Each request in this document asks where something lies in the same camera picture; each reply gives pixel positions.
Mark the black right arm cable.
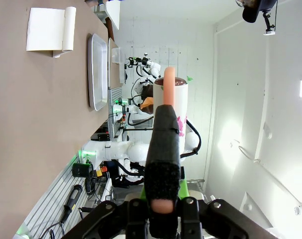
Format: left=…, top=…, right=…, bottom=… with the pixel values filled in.
left=179, top=119, right=202, bottom=160

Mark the pink handled lint roller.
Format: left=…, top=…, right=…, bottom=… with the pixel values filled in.
left=144, top=66, right=189, bottom=239

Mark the bystander in orange top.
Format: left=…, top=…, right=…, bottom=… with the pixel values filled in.
left=139, top=84, right=155, bottom=115

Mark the black handheld tool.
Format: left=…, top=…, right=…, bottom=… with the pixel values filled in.
left=60, top=184, right=83, bottom=224

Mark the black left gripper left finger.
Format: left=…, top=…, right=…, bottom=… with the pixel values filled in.
left=61, top=185, right=149, bottom=239

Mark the white lint roller stand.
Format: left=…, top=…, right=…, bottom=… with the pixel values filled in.
left=25, top=6, right=77, bottom=59

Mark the black overhead camera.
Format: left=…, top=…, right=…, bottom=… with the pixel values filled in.
left=241, top=0, right=279, bottom=36

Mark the white side table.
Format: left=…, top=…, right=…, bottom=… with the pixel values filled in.
left=104, top=0, right=121, bottom=31

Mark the clear plastic container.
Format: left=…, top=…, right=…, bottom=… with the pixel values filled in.
left=111, top=47, right=126, bottom=65

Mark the black cable bundle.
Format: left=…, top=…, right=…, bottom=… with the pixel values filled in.
left=84, top=171, right=102, bottom=195

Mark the narrow grey slatted panel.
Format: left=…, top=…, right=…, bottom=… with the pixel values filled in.
left=108, top=86, right=124, bottom=139

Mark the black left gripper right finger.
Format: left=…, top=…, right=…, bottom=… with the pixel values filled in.
left=177, top=179, right=277, bottom=239

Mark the silver metal tray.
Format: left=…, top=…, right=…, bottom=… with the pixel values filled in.
left=87, top=33, right=109, bottom=112

